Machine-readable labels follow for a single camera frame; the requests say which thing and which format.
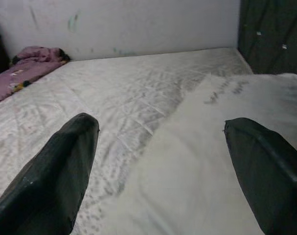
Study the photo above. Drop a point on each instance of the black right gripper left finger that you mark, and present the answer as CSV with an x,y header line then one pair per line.
x,y
45,176

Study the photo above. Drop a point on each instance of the white quilted mattress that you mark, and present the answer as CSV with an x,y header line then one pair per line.
x,y
114,93

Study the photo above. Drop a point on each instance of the dark tufted headboard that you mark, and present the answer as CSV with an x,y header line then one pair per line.
x,y
273,36

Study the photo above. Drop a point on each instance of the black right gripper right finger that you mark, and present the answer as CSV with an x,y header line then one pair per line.
x,y
273,176

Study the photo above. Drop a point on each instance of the white pillow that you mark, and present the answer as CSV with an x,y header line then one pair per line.
x,y
187,159

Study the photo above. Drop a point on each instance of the pink cartoon print blanket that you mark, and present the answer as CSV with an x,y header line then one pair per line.
x,y
23,68

